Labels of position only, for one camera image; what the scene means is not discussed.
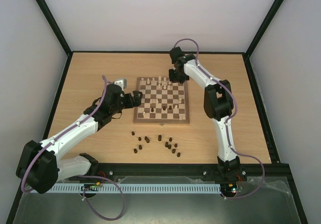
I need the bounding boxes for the light blue cable duct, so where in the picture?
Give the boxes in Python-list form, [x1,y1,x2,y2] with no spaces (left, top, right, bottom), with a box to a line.
[48,183,221,194]

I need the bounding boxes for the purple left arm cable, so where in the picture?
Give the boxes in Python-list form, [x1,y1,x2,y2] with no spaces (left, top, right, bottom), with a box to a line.
[21,75,126,220]

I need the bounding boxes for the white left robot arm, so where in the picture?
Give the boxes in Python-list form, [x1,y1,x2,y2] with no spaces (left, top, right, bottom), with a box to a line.
[16,83,142,193]

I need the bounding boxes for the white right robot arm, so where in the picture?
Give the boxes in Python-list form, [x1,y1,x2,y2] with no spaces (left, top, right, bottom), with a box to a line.
[169,47,240,180]

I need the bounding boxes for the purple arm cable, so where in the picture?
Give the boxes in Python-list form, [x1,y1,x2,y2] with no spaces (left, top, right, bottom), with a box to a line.
[174,38,265,199]
[21,75,126,220]

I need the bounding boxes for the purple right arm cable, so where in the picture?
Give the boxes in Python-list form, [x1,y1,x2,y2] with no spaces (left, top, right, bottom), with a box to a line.
[174,38,265,199]

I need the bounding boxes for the black frame post right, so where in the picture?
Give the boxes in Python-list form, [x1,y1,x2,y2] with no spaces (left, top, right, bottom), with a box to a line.
[245,0,284,58]

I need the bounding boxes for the wooden chess board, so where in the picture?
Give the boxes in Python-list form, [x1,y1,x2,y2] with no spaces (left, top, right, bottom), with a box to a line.
[133,77,190,125]

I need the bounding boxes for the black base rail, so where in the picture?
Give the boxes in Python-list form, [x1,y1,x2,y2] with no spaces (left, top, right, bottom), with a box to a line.
[98,163,293,183]

